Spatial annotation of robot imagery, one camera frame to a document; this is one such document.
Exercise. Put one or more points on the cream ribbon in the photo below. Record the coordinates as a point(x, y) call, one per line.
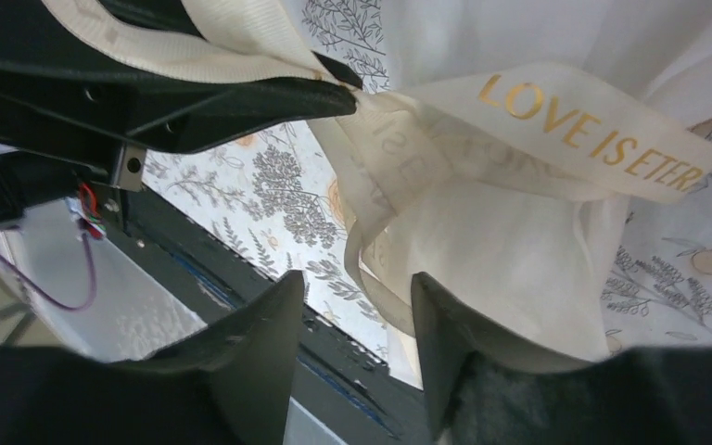
point(454, 141)

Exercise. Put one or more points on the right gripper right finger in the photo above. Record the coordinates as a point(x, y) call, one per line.
point(447, 331)

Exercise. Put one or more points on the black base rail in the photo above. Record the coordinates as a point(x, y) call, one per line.
point(337, 384)

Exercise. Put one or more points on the floral tablecloth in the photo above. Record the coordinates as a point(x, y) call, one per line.
point(495, 146)

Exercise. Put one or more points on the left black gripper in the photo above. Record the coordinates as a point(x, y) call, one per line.
point(71, 117)

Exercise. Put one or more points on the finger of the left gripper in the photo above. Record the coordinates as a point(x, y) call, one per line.
point(340, 71)
point(258, 110)

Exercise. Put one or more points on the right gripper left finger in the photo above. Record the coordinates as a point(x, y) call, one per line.
point(231, 381)

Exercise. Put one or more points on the white wrapping paper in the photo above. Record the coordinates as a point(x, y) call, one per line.
point(546, 215)

